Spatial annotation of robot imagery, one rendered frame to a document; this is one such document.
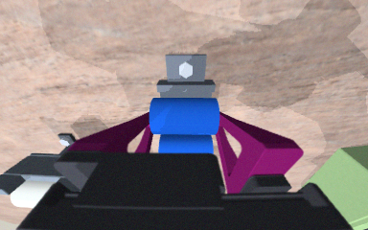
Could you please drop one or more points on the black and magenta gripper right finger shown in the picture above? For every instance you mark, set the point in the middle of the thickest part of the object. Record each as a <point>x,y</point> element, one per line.
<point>262,152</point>

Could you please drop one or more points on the white cylinder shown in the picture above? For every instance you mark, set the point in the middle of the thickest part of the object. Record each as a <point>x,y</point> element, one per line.
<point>29,193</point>

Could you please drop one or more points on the blue cylinder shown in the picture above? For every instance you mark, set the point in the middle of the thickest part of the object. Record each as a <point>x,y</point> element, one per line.
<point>199,116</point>
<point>185,143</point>

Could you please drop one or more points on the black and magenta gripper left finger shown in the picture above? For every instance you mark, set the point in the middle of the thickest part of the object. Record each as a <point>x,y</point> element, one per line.
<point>117,138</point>

